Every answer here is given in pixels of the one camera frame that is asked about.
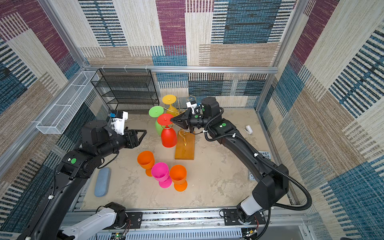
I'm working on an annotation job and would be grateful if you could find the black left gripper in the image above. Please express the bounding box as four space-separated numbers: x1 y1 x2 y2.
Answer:
97 128 147 161

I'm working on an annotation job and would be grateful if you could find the treehouse paperback book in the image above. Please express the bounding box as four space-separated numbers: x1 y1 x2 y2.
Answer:
248 151 272 182

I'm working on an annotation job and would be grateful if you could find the red plastic wine glass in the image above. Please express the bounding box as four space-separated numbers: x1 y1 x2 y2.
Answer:
157 114 178 148

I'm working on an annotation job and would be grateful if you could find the gold wire wine glass rack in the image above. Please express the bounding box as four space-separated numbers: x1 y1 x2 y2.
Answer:
173 98 195 160

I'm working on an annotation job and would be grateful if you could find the green plastic wine glass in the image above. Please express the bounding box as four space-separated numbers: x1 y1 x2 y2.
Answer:
148 105 169 136

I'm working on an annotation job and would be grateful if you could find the black mesh shelf rack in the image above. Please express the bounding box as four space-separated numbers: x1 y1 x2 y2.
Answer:
91 69 160 115

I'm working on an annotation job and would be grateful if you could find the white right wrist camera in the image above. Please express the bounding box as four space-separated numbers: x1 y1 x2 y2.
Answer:
186 101 198 114

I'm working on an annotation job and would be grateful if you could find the light orange plastic wine glass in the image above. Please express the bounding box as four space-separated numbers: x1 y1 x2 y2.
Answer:
137 151 155 177

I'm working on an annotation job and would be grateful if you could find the black corrugated cable conduit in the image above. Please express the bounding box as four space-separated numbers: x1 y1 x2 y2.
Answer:
203 106 313 240

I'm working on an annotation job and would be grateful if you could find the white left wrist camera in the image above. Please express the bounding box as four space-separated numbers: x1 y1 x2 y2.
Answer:
109 110 128 135

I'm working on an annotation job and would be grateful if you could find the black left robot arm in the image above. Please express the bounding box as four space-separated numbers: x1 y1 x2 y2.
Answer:
18 120 147 240

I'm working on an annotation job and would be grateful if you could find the white wire wall basket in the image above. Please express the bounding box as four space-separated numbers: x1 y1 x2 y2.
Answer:
36 71 96 135

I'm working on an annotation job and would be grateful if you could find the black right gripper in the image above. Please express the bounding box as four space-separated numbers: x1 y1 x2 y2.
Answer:
170 107 211 133

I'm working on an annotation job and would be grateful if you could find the white stapler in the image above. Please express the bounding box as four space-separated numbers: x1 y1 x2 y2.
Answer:
245 125 253 135

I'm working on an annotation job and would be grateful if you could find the yellow plastic wine glass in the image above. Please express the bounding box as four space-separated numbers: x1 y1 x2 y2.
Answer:
162 95 180 117

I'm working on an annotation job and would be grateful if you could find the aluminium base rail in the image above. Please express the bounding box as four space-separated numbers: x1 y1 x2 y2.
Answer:
90 207 316 240

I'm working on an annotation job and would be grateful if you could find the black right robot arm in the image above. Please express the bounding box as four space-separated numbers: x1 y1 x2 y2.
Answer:
171 97 289 224

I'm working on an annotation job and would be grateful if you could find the light blue oblong object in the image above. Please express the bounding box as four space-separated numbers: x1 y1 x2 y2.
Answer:
94 168 111 198

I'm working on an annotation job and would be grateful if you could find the dark orange plastic wine glass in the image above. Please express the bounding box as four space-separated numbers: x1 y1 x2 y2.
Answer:
170 165 188 192

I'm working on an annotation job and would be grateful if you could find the magenta plastic wine glass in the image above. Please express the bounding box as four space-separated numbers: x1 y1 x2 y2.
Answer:
151 163 172 189

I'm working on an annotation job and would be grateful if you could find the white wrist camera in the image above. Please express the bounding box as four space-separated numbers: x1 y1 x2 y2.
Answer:
109 110 128 135
186 101 198 114

